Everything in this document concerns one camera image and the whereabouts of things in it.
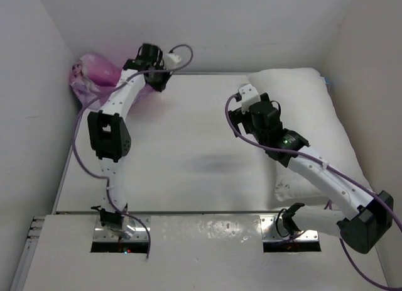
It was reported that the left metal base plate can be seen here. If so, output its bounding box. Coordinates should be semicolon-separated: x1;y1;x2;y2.
92;217;150;243

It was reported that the purple cable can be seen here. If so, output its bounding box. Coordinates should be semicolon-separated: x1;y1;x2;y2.
224;93;402;289
71;44;194;260

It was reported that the white foam front board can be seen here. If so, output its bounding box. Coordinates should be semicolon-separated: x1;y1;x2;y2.
24;214;372;290

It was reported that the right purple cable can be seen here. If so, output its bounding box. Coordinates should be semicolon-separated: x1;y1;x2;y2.
224;93;402;289

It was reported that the metal base plate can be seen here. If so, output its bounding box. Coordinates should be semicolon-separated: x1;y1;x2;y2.
92;217;150;243
260;216;320;242

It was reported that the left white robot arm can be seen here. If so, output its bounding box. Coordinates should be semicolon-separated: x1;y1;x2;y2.
87;43;182;236

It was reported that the white pillow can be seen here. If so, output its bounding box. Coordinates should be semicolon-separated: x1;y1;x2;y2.
243;68;371;209

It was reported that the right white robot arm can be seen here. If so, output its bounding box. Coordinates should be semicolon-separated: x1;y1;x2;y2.
225;91;397;254

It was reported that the pink princess pillowcase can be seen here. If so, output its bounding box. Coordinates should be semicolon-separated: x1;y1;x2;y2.
69;53;155;118

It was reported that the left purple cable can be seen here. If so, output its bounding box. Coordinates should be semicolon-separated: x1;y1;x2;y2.
71;44;194;260

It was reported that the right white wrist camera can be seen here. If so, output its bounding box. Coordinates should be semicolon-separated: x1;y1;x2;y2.
238;84;260;109

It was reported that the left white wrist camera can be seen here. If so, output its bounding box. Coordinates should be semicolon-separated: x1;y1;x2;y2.
163;53;182;70

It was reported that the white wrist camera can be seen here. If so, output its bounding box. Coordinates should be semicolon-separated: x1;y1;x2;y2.
163;53;182;70
238;84;260;109

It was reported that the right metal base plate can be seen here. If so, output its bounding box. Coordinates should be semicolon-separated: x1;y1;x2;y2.
260;216;320;242

